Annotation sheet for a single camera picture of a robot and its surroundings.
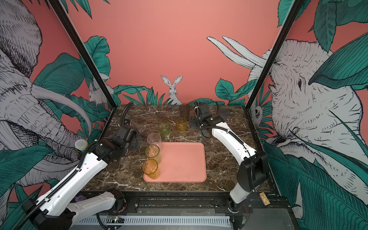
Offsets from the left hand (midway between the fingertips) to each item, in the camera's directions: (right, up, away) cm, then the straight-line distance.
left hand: (128, 137), depth 74 cm
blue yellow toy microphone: (-21, -3, -4) cm, 22 cm away
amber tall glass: (+10, -18, +5) cm, 21 cm away
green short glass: (+14, +3, +29) cm, 33 cm away
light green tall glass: (+11, -10, +8) cm, 17 cm away
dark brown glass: (+29, +16, +32) cm, 46 cm away
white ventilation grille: (+16, -42, -4) cm, 45 cm away
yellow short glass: (+26, +6, +34) cm, 44 cm away
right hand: (+34, +9, +9) cm, 36 cm away
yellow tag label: (+73, -34, +3) cm, 81 cm away
